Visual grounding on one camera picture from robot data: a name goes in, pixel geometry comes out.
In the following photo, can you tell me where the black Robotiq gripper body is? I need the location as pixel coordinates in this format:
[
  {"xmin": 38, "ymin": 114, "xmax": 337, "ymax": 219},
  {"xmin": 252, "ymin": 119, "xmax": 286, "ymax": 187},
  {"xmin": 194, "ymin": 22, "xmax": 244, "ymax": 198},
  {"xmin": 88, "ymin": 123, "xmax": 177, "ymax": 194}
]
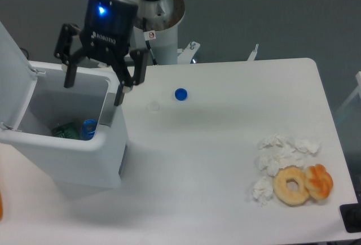
[{"xmin": 80, "ymin": 0, "xmax": 138, "ymax": 67}]

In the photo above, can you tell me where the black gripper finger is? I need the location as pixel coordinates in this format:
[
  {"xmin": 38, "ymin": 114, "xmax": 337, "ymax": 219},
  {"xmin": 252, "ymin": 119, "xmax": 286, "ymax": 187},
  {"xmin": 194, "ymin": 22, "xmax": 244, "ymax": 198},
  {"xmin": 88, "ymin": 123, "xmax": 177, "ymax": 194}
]
[
  {"xmin": 113, "ymin": 48, "xmax": 149, "ymax": 107},
  {"xmin": 54, "ymin": 23, "xmax": 85, "ymax": 88}
]

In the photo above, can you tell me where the white trash can lid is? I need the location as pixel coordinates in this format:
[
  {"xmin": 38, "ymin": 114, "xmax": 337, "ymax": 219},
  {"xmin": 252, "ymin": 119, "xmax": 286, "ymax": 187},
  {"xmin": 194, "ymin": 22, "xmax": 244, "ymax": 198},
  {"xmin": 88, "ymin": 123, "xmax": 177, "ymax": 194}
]
[{"xmin": 1, "ymin": 25, "xmax": 45, "ymax": 130}]

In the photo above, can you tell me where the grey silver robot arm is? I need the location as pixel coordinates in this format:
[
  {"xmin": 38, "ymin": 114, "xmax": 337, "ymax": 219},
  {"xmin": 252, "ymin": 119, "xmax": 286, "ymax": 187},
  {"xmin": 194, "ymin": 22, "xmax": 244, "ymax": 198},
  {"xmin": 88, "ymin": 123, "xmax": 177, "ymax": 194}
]
[{"xmin": 54, "ymin": 0, "xmax": 185, "ymax": 105}]

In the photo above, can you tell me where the blue bottle cap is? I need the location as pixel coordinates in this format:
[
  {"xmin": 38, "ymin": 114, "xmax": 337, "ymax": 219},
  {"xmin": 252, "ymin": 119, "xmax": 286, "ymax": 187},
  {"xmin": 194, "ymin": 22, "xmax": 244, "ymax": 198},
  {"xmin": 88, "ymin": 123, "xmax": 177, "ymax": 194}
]
[{"xmin": 174, "ymin": 87, "xmax": 188, "ymax": 101}]

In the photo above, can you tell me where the white trash can body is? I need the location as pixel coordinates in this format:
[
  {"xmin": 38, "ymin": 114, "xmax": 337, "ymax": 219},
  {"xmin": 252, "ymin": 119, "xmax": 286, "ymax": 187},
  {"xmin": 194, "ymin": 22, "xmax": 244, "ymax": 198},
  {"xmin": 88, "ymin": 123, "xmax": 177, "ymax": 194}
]
[{"xmin": 1, "ymin": 62, "xmax": 128, "ymax": 188}]

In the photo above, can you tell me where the blue plastic bottle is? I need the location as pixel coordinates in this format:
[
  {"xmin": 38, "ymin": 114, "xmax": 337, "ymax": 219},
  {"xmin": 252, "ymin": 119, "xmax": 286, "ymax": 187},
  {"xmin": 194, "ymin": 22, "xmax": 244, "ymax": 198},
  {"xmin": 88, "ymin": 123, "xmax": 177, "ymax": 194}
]
[{"xmin": 80, "ymin": 119, "xmax": 98, "ymax": 141}]

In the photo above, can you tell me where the green crumpled wrapper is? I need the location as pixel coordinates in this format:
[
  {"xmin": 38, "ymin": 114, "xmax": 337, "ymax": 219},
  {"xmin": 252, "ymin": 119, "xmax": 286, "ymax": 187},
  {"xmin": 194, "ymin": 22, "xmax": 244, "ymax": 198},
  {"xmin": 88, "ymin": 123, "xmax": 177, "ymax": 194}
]
[{"xmin": 51, "ymin": 122, "xmax": 80, "ymax": 139}]

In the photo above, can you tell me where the orange object at edge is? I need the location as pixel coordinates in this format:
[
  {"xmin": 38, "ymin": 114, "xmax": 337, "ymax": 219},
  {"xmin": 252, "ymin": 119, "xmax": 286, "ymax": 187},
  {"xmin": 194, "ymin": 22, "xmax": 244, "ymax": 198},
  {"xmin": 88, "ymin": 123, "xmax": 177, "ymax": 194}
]
[{"xmin": 0, "ymin": 189, "xmax": 4, "ymax": 221}]

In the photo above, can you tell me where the large crumpled white tissue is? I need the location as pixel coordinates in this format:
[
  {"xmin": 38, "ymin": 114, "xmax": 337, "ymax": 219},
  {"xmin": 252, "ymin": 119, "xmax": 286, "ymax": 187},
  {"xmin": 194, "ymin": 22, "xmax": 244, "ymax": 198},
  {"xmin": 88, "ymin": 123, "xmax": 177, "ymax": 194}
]
[{"xmin": 256, "ymin": 134, "xmax": 322, "ymax": 177}]

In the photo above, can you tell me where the small crumpled white tissue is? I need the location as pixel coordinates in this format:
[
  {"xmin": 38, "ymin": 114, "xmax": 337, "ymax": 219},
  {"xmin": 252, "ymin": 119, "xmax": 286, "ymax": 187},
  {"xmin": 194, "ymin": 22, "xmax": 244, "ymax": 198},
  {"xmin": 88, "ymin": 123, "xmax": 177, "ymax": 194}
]
[{"xmin": 252, "ymin": 176, "xmax": 274, "ymax": 206}]

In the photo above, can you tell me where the orange glazed twisted donut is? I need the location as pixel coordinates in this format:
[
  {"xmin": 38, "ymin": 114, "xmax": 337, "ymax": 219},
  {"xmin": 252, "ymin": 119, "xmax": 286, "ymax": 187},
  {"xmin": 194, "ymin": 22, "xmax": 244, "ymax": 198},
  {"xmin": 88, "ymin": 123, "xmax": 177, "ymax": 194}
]
[{"xmin": 305, "ymin": 164, "xmax": 333, "ymax": 200}]

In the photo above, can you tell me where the black device at corner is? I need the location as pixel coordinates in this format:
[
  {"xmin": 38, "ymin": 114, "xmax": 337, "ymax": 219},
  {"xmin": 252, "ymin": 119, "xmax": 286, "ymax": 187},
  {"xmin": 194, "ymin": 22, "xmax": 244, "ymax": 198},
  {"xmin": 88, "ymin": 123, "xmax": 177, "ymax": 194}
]
[{"xmin": 340, "ymin": 203, "xmax": 360, "ymax": 233}]

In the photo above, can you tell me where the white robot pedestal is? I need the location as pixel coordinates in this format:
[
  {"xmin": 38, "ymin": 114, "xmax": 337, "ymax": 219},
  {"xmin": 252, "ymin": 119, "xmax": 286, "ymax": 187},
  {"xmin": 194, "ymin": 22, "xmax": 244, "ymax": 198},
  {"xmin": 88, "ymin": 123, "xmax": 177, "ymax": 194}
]
[{"xmin": 130, "ymin": 18, "xmax": 201, "ymax": 65}]

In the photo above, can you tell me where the plain ring donut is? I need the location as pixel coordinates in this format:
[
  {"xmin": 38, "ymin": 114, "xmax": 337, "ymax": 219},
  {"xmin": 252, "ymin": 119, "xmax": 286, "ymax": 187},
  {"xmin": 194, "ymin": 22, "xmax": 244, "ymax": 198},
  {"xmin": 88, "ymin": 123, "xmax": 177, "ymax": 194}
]
[{"xmin": 272, "ymin": 167, "xmax": 310, "ymax": 206}]

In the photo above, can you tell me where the white frame at right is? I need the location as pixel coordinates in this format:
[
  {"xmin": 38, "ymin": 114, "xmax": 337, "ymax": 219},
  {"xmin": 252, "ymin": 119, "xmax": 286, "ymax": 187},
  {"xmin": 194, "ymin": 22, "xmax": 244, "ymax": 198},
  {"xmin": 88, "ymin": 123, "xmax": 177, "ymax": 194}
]
[{"xmin": 334, "ymin": 71, "xmax": 360, "ymax": 125}]

